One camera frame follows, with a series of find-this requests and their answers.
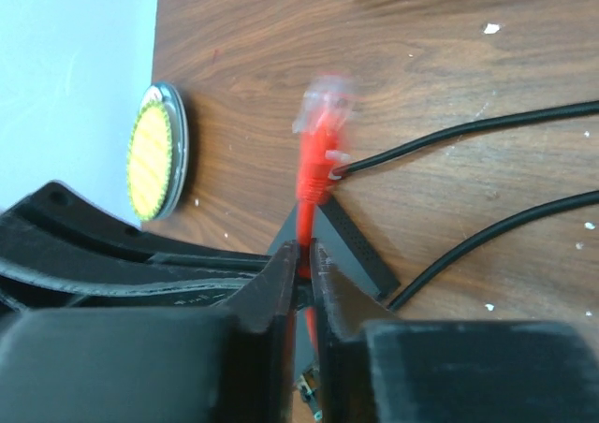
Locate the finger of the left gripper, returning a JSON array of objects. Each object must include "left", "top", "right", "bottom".
[{"left": 1, "top": 182, "right": 276, "bottom": 320}]

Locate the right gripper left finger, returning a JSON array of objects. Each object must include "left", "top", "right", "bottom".
[{"left": 1, "top": 242, "right": 299, "bottom": 422}]

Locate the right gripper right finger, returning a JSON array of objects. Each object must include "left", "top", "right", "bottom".
[{"left": 310, "top": 242, "right": 598, "bottom": 422}]

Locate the black network switch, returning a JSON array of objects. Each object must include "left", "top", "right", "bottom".
[{"left": 267, "top": 196, "right": 400, "bottom": 379}]

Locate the black ethernet cable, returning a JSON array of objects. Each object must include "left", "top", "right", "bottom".
[
  {"left": 325, "top": 99, "right": 599, "bottom": 182},
  {"left": 386, "top": 189, "right": 599, "bottom": 312}
]

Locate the red ethernet cable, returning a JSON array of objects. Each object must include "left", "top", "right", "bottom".
[{"left": 291, "top": 70, "right": 358, "bottom": 349}]

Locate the round yellow green coaster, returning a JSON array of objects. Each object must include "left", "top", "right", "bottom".
[{"left": 126, "top": 81, "right": 190, "bottom": 222}]

